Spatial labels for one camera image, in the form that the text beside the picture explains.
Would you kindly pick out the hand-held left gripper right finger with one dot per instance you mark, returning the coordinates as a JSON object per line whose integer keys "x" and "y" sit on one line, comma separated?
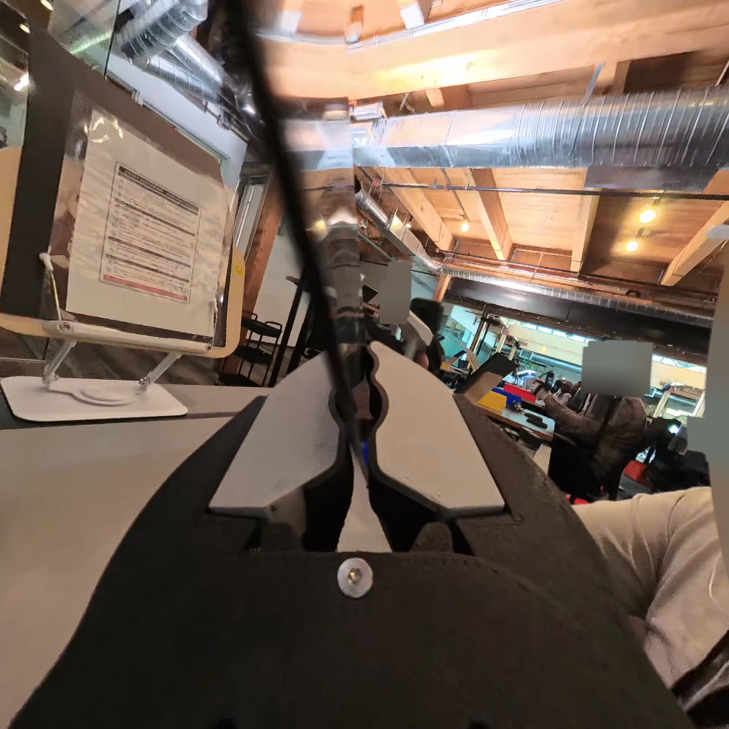
{"x": 433, "y": 450}

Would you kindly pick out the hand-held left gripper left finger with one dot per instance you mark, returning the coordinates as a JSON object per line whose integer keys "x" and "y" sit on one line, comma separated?
{"x": 273, "y": 444}

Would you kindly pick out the grey desk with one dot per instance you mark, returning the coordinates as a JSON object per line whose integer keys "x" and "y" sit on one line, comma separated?
{"x": 85, "y": 512}

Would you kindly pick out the yellow plastic bin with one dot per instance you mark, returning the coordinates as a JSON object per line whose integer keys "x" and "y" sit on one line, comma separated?
{"x": 492, "y": 401}

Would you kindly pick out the wooden work table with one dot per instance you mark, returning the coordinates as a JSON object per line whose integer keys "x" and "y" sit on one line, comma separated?
{"x": 512, "y": 418}

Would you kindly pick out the red plastic bin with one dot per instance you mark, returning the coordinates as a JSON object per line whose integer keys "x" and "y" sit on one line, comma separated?
{"x": 521, "y": 393}

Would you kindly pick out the black metal cart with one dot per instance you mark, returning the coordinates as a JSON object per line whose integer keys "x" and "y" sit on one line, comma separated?
{"x": 262, "y": 326}

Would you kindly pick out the white document stand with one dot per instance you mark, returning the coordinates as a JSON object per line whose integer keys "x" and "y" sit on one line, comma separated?
{"x": 114, "y": 398}

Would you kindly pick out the laminated instruction sheet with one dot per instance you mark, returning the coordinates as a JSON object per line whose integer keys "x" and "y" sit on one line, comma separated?
{"x": 148, "y": 228}

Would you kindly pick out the person in white shirt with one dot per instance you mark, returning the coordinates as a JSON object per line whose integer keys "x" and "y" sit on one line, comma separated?
{"x": 655, "y": 569}

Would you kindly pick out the instruction sheet display stand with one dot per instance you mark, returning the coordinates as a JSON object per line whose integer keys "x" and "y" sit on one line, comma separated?
{"x": 40, "y": 171}

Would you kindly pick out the silver ventilation duct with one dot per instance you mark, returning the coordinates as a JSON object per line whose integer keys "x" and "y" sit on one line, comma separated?
{"x": 188, "y": 62}
{"x": 569, "y": 131}

